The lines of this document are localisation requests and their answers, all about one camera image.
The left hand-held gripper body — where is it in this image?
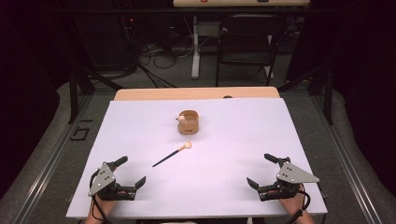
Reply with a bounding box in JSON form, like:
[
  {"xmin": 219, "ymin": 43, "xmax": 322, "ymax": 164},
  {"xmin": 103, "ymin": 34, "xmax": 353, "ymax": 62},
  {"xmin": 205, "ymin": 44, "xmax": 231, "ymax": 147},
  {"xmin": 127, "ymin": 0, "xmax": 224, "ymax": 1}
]
[{"xmin": 88, "ymin": 161, "xmax": 138, "ymax": 202}]

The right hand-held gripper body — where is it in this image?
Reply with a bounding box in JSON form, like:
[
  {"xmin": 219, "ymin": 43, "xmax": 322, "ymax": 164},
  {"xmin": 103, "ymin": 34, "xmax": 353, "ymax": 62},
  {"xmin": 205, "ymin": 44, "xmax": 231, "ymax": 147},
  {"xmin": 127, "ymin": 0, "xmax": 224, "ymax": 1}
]
[{"xmin": 257, "ymin": 157, "xmax": 320, "ymax": 203}]

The black-handled makeup brush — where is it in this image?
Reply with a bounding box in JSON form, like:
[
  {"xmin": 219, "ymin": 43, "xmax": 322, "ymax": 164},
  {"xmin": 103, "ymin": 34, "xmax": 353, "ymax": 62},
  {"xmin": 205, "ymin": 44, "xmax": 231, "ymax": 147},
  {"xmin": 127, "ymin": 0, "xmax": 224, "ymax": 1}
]
[{"xmin": 151, "ymin": 141, "xmax": 193, "ymax": 168}]

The wooden brush holder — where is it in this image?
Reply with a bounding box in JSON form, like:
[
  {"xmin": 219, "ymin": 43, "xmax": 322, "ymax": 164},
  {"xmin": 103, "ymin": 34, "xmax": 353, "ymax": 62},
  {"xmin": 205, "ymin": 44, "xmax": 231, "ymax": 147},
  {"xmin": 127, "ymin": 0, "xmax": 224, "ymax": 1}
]
[{"xmin": 177, "ymin": 109, "xmax": 200, "ymax": 136}]

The person's left hand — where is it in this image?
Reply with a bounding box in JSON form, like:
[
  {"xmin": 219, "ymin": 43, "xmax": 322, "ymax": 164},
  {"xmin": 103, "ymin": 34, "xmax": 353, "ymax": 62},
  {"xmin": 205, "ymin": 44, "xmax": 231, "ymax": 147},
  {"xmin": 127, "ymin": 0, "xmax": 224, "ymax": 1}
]
[{"xmin": 88, "ymin": 195, "xmax": 119, "ymax": 219}]

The person's right hand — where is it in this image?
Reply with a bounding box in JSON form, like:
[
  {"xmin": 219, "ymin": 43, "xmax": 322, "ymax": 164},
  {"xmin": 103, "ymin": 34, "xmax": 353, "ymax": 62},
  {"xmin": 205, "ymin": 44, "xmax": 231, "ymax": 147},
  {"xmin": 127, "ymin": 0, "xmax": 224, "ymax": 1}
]
[{"xmin": 277, "ymin": 186, "xmax": 306, "ymax": 217}]

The white table mat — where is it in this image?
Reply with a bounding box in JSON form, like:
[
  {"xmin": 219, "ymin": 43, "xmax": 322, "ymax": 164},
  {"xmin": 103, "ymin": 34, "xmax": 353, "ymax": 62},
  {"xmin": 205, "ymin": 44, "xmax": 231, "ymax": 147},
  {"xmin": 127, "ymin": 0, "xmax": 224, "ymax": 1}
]
[{"xmin": 65, "ymin": 97, "xmax": 329, "ymax": 219}]

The black metal stand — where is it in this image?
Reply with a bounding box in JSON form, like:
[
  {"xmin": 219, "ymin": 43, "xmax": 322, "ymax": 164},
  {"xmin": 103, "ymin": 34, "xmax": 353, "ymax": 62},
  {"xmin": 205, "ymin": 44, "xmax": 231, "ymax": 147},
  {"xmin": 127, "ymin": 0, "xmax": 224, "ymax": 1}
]
[
  {"xmin": 67, "ymin": 66, "xmax": 125, "ymax": 125},
  {"xmin": 276, "ymin": 63, "xmax": 334, "ymax": 126}
]

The wooden table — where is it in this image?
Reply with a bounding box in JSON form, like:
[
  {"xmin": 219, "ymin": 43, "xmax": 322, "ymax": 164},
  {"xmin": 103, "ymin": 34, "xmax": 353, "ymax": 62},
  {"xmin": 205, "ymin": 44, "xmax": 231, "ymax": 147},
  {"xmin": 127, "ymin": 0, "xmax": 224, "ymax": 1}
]
[{"xmin": 113, "ymin": 86, "xmax": 281, "ymax": 102}]

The black folding chair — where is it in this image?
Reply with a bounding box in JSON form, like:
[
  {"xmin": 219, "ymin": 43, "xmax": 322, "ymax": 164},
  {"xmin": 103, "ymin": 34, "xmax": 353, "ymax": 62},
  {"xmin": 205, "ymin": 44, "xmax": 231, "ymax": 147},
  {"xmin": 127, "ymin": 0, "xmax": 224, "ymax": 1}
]
[{"xmin": 215, "ymin": 13, "xmax": 288, "ymax": 88}]

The white table leg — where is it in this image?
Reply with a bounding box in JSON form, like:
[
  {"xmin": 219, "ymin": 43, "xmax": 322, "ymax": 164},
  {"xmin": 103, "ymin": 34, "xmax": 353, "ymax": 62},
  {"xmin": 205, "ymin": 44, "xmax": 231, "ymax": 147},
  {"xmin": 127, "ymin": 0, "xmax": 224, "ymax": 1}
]
[{"xmin": 191, "ymin": 16, "xmax": 201, "ymax": 80}]

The light background table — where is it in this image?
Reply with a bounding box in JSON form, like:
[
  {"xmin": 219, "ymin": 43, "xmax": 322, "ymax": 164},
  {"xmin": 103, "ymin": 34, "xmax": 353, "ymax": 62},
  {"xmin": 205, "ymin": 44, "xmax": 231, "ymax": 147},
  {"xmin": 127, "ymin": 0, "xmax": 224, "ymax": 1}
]
[{"xmin": 172, "ymin": 0, "xmax": 311, "ymax": 7}]

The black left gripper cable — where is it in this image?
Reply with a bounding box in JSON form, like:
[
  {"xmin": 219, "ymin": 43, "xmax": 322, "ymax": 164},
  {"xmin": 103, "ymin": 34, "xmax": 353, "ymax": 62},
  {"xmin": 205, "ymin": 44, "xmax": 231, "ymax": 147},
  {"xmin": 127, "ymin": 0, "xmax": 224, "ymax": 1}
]
[{"xmin": 89, "ymin": 172, "xmax": 114, "ymax": 224}]

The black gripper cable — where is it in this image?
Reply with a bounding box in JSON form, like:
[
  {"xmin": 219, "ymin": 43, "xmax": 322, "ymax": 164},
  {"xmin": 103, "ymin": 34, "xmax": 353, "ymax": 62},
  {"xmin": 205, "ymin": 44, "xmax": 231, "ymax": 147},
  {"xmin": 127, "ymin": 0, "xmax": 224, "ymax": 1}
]
[
  {"xmin": 89, "ymin": 172, "xmax": 114, "ymax": 224},
  {"xmin": 284, "ymin": 184, "xmax": 312, "ymax": 224}
]

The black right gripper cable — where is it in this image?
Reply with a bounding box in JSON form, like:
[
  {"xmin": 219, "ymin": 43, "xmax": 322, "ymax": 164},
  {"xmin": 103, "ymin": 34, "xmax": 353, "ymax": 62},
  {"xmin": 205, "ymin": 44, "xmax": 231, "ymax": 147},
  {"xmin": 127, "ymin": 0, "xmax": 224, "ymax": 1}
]
[{"xmin": 284, "ymin": 184, "xmax": 312, "ymax": 224}]

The metal floor rail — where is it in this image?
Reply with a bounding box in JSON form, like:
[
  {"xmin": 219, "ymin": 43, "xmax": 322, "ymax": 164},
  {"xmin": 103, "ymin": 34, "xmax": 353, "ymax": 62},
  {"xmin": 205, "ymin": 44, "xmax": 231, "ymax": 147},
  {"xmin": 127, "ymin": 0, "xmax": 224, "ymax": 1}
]
[
  {"xmin": 12, "ymin": 92, "xmax": 94, "ymax": 224},
  {"xmin": 311, "ymin": 92, "xmax": 384, "ymax": 224}
]

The bundle of floor cables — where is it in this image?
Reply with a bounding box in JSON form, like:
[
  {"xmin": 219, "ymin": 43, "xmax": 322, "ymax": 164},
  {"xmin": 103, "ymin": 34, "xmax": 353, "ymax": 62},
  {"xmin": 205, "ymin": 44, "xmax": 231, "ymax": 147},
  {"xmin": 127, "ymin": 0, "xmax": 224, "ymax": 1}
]
[{"xmin": 124, "ymin": 18, "xmax": 195, "ymax": 89}]

